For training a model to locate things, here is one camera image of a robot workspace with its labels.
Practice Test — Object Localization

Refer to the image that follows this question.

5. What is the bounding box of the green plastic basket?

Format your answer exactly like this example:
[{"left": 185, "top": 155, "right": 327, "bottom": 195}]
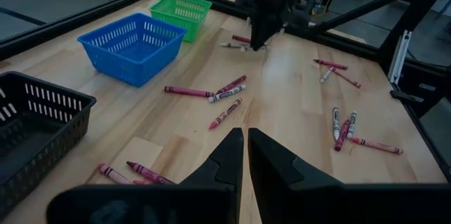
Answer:
[{"left": 149, "top": 0, "right": 213, "bottom": 44}]

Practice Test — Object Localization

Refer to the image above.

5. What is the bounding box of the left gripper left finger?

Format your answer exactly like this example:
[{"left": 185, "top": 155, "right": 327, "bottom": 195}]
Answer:
[{"left": 46, "top": 127, "right": 245, "bottom": 224}]

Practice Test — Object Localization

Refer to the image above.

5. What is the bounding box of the white light bar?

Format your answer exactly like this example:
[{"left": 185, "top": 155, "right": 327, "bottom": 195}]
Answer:
[{"left": 386, "top": 29, "right": 413, "bottom": 85}]

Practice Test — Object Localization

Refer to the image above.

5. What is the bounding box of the black plastic basket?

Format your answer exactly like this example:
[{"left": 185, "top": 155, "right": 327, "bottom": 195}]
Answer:
[{"left": 0, "top": 70, "right": 97, "bottom": 218}]

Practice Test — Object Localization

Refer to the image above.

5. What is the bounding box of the white crayon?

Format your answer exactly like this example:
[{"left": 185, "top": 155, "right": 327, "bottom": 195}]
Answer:
[
  {"left": 220, "top": 42, "right": 248, "bottom": 51},
  {"left": 319, "top": 67, "right": 334, "bottom": 85},
  {"left": 207, "top": 84, "right": 247, "bottom": 104},
  {"left": 346, "top": 111, "right": 358, "bottom": 139},
  {"left": 332, "top": 106, "right": 341, "bottom": 142}
]

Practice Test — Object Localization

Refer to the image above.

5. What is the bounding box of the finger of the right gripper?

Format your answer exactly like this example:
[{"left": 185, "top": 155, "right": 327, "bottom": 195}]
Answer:
[
  {"left": 260, "top": 15, "right": 283, "bottom": 50},
  {"left": 250, "top": 11, "right": 267, "bottom": 51}
]

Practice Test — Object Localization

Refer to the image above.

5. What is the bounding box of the red crayon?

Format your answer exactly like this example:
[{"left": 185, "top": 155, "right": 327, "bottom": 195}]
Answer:
[
  {"left": 313, "top": 58, "right": 349, "bottom": 71},
  {"left": 215, "top": 75, "right": 248, "bottom": 95},
  {"left": 125, "top": 161, "right": 175, "bottom": 185},
  {"left": 163, "top": 85, "right": 215, "bottom": 99},
  {"left": 231, "top": 34, "right": 252, "bottom": 44},
  {"left": 334, "top": 119, "right": 351, "bottom": 152}
]

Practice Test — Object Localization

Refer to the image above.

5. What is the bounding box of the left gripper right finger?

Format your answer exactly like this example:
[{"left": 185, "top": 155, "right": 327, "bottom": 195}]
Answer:
[{"left": 247, "top": 127, "right": 451, "bottom": 224}]

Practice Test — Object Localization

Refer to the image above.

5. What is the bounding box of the blue plastic basket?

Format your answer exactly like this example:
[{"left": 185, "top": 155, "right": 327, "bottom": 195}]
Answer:
[{"left": 77, "top": 13, "right": 187, "bottom": 88}]

